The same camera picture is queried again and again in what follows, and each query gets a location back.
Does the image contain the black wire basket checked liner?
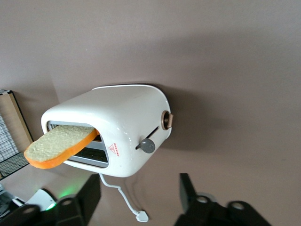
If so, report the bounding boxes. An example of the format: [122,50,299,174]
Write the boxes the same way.
[0,89,35,181]

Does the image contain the bronze toaster dial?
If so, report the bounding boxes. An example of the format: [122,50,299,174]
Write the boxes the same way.
[161,110,175,130]

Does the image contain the grey toaster lever knob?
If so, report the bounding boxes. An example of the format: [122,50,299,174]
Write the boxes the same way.
[140,138,156,154]

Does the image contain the brown table cover mat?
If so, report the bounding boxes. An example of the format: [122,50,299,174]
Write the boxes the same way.
[0,0,301,226]

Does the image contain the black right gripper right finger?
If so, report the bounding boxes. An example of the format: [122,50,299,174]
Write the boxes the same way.
[174,173,271,226]

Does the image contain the white toaster power cord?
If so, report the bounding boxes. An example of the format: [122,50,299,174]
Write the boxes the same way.
[98,173,149,223]

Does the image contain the bread slice with orange crust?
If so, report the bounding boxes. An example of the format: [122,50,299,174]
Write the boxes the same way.
[23,124,99,170]

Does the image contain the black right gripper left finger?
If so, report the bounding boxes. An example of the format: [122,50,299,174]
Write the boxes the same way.
[7,174,102,226]

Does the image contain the light wooden shelf board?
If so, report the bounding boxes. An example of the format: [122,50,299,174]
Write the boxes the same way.
[0,93,33,151]

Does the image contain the white two-slot toaster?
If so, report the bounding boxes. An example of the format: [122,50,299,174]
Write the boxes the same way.
[40,84,176,178]

